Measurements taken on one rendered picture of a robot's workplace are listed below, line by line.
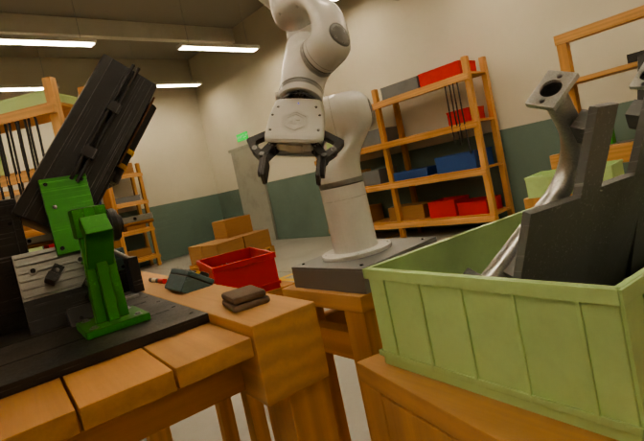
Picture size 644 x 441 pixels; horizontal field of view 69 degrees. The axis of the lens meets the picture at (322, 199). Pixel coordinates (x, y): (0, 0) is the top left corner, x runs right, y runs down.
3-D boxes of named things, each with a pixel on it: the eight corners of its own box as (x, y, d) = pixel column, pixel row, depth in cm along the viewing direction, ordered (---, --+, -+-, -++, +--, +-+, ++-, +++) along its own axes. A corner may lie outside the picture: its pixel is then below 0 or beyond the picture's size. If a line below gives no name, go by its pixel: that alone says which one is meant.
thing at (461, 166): (497, 235, 567) (463, 55, 556) (331, 243, 792) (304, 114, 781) (517, 225, 603) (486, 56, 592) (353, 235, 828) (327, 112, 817)
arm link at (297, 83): (273, 77, 84) (271, 89, 83) (322, 78, 83) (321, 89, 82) (279, 109, 91) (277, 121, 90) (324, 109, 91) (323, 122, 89)
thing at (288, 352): (137, 300, 213) (129, 268, 212) (331, 375, 90) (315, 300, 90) (104, 311, 205) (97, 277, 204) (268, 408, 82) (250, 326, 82)
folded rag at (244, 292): (221, 306, 101) (218, 292, 101) (257, 295, 105) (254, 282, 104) (234, 313, 92) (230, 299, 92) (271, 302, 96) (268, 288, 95)
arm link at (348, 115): (321, 188, 132) (302, 105, 131) (386, 174, 130) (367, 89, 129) (317, 191, 120) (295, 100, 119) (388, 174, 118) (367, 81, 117)
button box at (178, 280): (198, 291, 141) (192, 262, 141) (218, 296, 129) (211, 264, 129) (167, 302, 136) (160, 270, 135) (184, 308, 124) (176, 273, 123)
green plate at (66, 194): (101, 250, 132) (82, 182, 136) (105, 243, 126) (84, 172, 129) (56, 262, 125) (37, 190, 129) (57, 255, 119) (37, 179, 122)
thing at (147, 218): (141, 223, 160) (139, 215, 160) (154, 221, 147) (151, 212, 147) (6, 253, 137) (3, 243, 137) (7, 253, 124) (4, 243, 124)
